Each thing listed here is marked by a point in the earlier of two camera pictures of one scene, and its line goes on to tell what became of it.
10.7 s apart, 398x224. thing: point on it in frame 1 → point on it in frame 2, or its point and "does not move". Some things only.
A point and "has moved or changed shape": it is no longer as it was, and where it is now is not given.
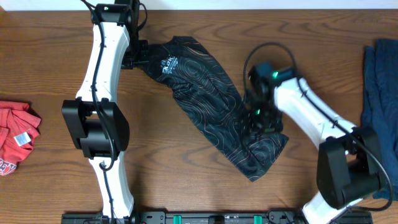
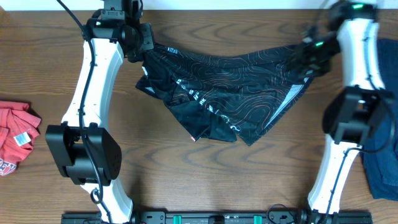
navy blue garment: [379, 121] does not move
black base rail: [214, 217] does not move
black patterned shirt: [182, 66] has moved or changed shape
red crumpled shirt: [18, 129] does not move
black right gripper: [251, 124] → [300, 53]
